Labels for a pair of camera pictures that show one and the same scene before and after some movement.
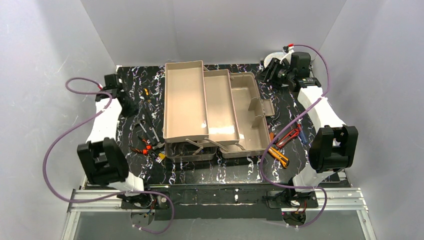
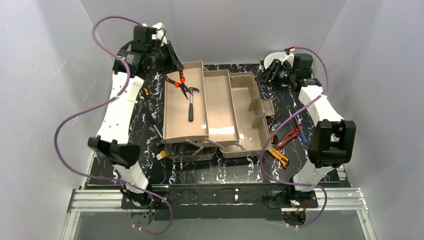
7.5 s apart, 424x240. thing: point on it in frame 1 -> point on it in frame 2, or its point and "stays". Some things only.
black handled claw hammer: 159,143 -> 191,117
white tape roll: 278,55 stays
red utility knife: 294,134 stays
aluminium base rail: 349,200 stays
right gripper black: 271,72 stays
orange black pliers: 142,151 -> 180,84
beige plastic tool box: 209,111 stays
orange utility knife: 284,160 stays
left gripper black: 125,106 -> 168,55
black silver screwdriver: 155,134 -> 152,120
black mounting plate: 239,202 stays
